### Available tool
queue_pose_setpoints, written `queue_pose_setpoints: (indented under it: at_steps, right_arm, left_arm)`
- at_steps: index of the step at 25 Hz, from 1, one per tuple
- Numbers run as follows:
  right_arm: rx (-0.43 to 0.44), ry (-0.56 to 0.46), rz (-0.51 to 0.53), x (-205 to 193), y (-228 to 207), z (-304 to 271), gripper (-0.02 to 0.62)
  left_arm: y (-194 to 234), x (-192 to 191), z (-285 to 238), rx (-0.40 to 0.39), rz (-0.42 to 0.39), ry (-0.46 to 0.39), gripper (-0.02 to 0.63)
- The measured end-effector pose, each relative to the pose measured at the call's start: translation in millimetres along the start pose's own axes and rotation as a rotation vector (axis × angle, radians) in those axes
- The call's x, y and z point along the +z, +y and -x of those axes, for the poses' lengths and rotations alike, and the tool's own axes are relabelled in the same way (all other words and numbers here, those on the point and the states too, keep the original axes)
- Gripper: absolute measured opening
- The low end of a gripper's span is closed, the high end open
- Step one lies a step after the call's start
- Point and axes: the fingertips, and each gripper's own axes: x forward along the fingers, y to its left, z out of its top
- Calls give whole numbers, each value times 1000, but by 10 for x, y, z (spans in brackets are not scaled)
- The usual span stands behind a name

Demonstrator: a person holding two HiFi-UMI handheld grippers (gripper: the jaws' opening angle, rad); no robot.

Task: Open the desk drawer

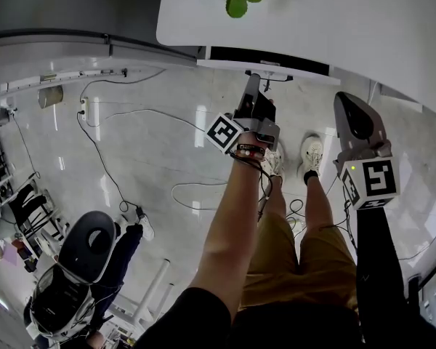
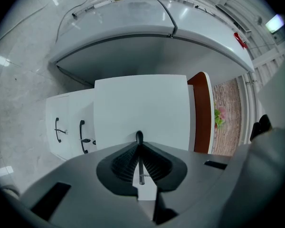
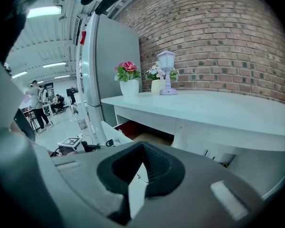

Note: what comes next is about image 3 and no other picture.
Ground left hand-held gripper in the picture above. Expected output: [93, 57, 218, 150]
[57, 136, 115, 157]

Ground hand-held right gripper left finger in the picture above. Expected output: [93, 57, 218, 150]
[96, 142, 145, 225]

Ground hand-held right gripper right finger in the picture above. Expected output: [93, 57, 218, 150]
[142, 142, 186, 197]

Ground white desk drawer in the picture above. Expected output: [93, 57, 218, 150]
[178, 120, 285, 152]

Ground white desk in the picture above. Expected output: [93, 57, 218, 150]
[100, 90, 285, 200]

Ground small grey waste bin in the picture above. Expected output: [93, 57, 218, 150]
[76, 118, 88, 131]

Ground pink flower in white pot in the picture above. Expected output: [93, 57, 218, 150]
[114, 60, 142, 98]

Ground black computer monitor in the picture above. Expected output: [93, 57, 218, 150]
[66, 87, 79, 97]

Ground white office table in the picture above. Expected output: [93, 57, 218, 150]
[41, 103, 56, 117]

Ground pale flowers in cream pot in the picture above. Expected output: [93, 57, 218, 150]
[144, 61, 180, 94]

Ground silver refrigerator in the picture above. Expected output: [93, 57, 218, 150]
[81, 12, 143, 147]

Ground purple lantern table lamp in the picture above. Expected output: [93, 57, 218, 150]
[156, 49, 179, 96]

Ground black head-worn camera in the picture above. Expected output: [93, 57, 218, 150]
[80, 0, 124, 16]

